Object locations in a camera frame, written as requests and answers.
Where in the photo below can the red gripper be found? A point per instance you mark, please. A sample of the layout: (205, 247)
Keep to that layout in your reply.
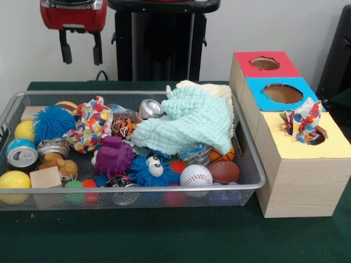
(74, 17)

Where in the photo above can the colourful dotted cloth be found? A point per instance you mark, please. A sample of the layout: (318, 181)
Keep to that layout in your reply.
(301, 123)
(90, 126)

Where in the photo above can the mint waffle cloth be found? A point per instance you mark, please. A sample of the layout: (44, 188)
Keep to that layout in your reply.
(186, 123)

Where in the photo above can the cream waffle cloth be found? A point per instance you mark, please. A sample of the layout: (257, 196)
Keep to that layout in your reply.
(219, 89)

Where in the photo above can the wooden box with three holes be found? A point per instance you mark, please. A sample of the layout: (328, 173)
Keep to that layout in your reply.
(301, 186)

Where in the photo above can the blue spiky pom ball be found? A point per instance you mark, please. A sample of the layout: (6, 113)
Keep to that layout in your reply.
(52, 123)

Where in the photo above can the purple spiky toy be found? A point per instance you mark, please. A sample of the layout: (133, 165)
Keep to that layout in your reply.
(115, 157)

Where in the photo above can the silver drink can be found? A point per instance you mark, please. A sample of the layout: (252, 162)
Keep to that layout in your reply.
(22, 157)

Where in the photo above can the blue fuzzy toy with eyes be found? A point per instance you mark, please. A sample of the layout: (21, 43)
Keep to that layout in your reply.
(144, 175)

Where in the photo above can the yellow ball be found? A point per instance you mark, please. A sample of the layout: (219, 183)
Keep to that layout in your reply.
(15, 179)

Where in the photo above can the white toy baseball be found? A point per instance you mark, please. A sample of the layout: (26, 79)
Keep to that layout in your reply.
(196, 175)

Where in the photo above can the brown toy football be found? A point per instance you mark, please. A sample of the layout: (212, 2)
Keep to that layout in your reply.
(225, 170)

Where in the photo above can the dark green tablecloth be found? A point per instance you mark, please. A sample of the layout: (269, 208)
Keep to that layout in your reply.
(164, 238)
(342, 101)

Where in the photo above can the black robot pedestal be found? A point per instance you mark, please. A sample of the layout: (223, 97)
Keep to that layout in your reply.
(164, 41)

